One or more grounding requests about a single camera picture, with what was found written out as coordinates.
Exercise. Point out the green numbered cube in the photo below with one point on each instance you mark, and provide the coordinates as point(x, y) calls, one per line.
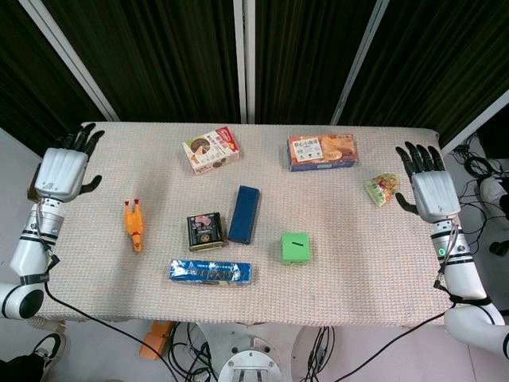
point(296, 248)

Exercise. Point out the black white sneaker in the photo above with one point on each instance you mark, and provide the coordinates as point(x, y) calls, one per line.
point(51, 348)

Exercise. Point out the beige waffle tablecloth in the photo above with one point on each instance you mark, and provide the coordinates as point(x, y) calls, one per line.
point(338, 286)

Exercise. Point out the green snack bag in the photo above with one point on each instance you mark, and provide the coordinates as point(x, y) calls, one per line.
point(381, 189)

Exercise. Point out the white rounded device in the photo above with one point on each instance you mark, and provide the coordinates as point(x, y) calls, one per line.
point(492, 191)

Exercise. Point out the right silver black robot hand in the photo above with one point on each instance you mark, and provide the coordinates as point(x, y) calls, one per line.
point(435, 195)

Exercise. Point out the blue Oreo cookie box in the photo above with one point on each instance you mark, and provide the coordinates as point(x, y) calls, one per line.
point(210, 271)

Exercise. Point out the black trouser leg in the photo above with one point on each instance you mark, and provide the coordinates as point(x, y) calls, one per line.
point(20, 368)

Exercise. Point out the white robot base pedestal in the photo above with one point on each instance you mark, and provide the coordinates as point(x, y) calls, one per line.
point(248, 364)

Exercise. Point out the orange tool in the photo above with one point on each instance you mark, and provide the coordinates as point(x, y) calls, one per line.
point(155, 338)

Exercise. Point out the yellow rubber chicken toy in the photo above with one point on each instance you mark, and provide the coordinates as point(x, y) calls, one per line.
point(134, 227)

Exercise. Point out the black luncheon meat can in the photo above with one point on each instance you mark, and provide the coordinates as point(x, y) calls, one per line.
point(207, 232)

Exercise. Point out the dark screen panel white frame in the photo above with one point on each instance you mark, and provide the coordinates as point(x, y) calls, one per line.
point(310, 59)
point(159, 59)
point(429, 67)
point(24, 79)

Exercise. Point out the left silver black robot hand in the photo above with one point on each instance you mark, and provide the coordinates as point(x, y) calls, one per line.
point(59, 171)

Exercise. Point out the dark blue rectangular box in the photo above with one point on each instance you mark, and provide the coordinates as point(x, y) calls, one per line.
point(244, 215)

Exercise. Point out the white chocolate pie box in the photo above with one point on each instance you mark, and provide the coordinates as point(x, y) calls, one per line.
point(210, 151)

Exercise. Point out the orange blue biscuit box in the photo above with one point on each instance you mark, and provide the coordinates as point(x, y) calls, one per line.
point(322, 153)

